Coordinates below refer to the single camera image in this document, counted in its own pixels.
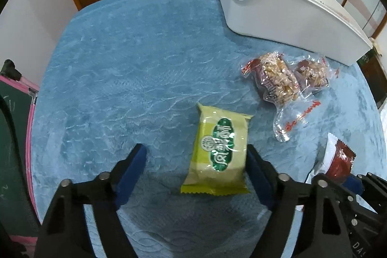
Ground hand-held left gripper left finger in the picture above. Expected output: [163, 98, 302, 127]
[33, 142, 148, 258]

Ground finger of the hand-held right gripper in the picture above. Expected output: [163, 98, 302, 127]
[345, 172, 387, 216]

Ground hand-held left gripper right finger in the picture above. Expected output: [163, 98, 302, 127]
[246, 143, 354, 258]

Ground dark red snack packet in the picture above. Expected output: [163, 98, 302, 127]
[305, 133, 357, 186]

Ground green snack packet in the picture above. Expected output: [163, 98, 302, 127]
[180, 102, 254, 196]

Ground white storage bin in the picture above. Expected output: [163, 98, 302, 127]
[213, 0, 374, 66]

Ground clear walnut date packet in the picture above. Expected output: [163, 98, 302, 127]
[240, 50, 321, 143]
[287, 55, 341, 95]

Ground blue plush cloth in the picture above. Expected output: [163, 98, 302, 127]
[30, 0, 381, 258]

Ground pink framed chalkboard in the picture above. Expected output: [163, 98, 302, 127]
[0, 59, 41, 246]

